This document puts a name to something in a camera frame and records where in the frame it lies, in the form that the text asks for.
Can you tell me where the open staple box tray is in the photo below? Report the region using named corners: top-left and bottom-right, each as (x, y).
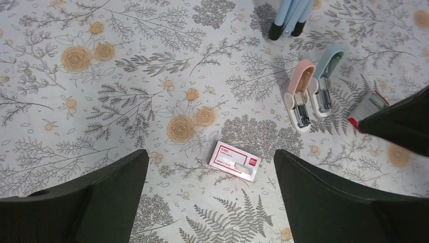
top-left (347, 91), bottom-right (390, 134)

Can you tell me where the floral patterned table mat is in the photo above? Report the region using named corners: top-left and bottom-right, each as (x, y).
top-left (1, 1), bottom-right (428, 242)

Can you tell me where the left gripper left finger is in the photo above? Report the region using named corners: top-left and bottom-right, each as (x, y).
top-left (1, 149), bottom-right (149, 242)

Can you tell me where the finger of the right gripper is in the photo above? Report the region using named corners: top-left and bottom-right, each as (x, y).
top-left (357, 87), bottom-right (428, 157)

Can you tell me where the pink stapler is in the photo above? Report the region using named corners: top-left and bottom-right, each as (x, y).
top-left (283, 59), bottom-right (316, 132)

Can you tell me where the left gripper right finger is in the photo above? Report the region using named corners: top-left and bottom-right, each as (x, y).
top-left (274, 149), bottom-right (428, 242)

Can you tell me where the light blue tripod stand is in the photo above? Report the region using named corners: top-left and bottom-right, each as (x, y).
top-left (268, 0), bottom-right (315, 41)

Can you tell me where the red white staple box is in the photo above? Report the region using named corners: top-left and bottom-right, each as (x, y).
top-left (208, 141), bottom-right (262, 182)

